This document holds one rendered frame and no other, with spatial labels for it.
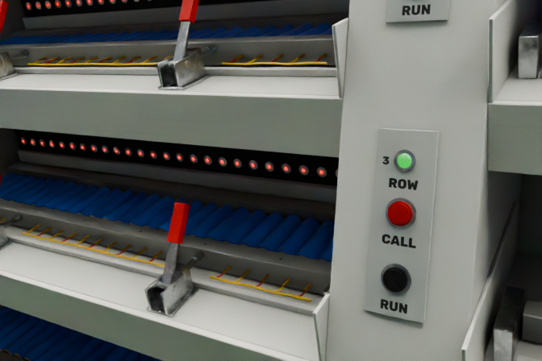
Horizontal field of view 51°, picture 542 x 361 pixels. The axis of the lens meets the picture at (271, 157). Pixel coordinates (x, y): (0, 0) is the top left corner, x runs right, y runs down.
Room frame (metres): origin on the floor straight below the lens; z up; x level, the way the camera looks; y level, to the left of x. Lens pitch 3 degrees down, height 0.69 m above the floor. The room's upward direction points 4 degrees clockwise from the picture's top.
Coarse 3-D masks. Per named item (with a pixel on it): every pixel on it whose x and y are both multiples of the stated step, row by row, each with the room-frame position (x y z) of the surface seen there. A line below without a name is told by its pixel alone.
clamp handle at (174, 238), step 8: (176, 208) 0.49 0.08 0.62; (184, 208) 0.49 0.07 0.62; (176, 216) 0.49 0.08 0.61; (184, 216) 0.49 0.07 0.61; (176, 224) 0.49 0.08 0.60; (184, 224) 0.49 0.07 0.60; (176, 232) 0.49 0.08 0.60; (184, 232) 0.49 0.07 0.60; (168, 240) 0.49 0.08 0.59; (176, 240) 0.49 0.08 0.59; (168, 248) 0.49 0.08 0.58; (176, 248) 0.49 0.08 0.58; (168, 256) 0.49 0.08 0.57; (176, 256) 0.49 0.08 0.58; (168, 264) 0.49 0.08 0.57; (168, 272) 0.48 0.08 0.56; (168, 280) 0.48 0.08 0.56
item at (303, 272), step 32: (32, 224) 0.65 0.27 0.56; (64, 224) 0.62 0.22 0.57; (96, 224) 0.60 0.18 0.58; (128, 224) 0.59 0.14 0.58; (160, 256) 0.56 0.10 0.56; (192, 256) 0.53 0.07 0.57; (224, 256) 0.51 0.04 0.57; (256, 256) 0.50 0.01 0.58; (288, 256) 0.49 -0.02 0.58; (256, 288) 0.48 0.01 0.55; (320, 288) 0.47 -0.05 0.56
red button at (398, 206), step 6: (396, 204) 0.36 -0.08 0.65; (402, 204) 0.36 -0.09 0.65; (390, 210) 0.36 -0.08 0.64; (396, 210) 0.36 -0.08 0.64; (402, 210) 0.36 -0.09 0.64; (408, 210) 0.36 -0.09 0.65; (390, 216) 0.36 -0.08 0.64; (396, 216) 0.36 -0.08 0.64; (402, 216) 0.36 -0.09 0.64; (408, 216) 0.36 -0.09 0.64; (396, 222) 0.36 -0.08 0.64; (402, 222) 0.36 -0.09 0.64; (408, 222) 0.36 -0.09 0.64
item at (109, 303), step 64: (256, 192) 0.62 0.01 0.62; (320, 192) 0.58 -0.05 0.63; (0, 256) 0.61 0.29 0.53; (64, 256) 0.59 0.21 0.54; (128, 256) 0.57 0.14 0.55; (64, 320) 0.55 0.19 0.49; (128, 320) 0.49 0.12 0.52; (192, 320) 0.46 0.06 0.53; (256, 320) 0.45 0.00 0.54; (320, 320) 0.38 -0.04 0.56
